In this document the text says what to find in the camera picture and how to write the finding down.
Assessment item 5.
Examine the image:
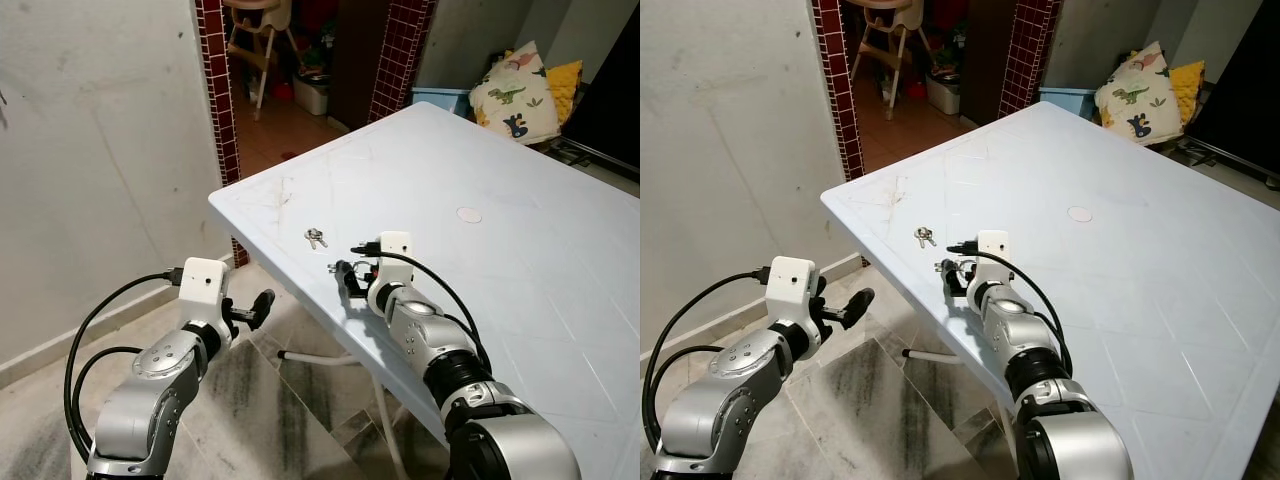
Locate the dark metal frame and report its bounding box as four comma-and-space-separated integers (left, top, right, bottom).
545, 134, 641, 183
1174, 134, 1280, 183

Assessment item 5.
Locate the wooden high chair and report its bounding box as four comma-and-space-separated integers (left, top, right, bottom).
222, 0, 303, 123
850, 0, 917, 107

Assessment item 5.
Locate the white plastic table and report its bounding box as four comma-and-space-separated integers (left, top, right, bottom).
820, 100, 1280, 480
208, 100, 641, 480

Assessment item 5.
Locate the long black left arm cable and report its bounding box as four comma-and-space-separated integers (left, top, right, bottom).
642, 267, 772, 426
64, 267, 186, 471

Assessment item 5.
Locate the dinosaur print pillow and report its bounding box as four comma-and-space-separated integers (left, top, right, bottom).
469, 41, 561, 147
1094, 41, 1187, 147

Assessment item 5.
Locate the light blue plastic bin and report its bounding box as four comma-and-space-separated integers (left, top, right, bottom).
1038, 86, 1102, 117
411, 86, 477, 120

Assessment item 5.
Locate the yellow pillow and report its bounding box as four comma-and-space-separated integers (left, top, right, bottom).
1170, 60, 1209, 127
545, 60, 585, 127

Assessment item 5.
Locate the wide red tile pillar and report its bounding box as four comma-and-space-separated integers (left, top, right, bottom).
997, 0, 1064, 122
367, 0, 437, 127

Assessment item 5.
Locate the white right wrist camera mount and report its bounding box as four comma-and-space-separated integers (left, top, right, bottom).
972, 230, 1011, 293
368, 230, 414, 301

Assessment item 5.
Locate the short black left arm cable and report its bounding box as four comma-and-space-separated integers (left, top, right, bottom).
648, 344, 723, 403
72, 346, 143, 441

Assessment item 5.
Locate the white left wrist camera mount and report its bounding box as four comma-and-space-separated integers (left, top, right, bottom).
765, 257, 822, 323
178, 258, 230, 326

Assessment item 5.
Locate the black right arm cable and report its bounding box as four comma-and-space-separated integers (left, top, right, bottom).
350, 241, 493, 373
947, 239, 1077, 377

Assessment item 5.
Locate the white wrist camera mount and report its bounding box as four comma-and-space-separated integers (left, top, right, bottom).
972, 230, 1011, 293
765, 257, 822, 323
178, 258, 230, 326
368, 230, 414, 301

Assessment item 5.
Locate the white storage box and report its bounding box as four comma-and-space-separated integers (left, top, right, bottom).
925, 72, 964, 117
292, 74, 334, 117

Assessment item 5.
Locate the narrow red tile pillar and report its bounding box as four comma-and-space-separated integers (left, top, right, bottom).
810, 0, 867, 183
194, 0, 249, 269

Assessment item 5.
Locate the white metal table leg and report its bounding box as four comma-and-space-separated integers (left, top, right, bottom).
901, 347, 1023, 473
277, 349, 413, 480

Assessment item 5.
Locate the black cabinet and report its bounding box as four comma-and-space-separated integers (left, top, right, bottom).
560, 8, 641, 171
1185, 8, 1280, 166

